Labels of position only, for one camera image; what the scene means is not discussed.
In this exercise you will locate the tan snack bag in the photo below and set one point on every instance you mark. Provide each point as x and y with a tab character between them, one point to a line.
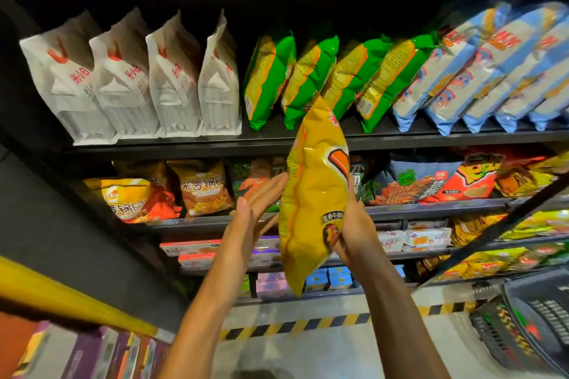
203	188

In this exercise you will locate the row of orange chip bags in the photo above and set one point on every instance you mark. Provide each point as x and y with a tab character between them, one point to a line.
471	179

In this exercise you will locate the orange puffed snack bag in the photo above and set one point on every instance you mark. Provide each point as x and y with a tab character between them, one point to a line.
533	332

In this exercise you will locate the row of small blue boxes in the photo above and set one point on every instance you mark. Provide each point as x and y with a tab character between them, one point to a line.
329	278

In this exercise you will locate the person's right forearm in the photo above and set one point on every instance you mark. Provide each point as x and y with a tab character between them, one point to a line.
400	330

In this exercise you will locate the person's left hand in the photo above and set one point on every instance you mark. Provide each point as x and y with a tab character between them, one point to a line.
249	223

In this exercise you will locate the person's left forearm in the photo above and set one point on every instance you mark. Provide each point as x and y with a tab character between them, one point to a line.
209	330

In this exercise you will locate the dark shrimp chip bags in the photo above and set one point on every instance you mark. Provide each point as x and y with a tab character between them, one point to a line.
413	183
253	177
358	172

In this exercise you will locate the stack of noodle cartons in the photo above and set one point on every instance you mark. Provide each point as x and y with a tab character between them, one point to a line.
80	356

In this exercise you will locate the green fries snack bag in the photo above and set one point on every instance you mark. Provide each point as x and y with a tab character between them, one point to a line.
268	77
514	323
308	81
396	77
351	77

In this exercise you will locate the person's right hand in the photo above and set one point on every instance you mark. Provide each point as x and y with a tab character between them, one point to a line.
356	241

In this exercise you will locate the black shopping basket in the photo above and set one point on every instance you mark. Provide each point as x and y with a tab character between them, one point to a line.
524	339

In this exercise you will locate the orange yellow snack bag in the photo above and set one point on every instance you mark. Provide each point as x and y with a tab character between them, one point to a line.
133	197

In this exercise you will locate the black metal shelf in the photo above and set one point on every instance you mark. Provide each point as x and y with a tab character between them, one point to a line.
311	145

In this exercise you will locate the row of plain white bags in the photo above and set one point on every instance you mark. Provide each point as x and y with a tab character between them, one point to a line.
133	81

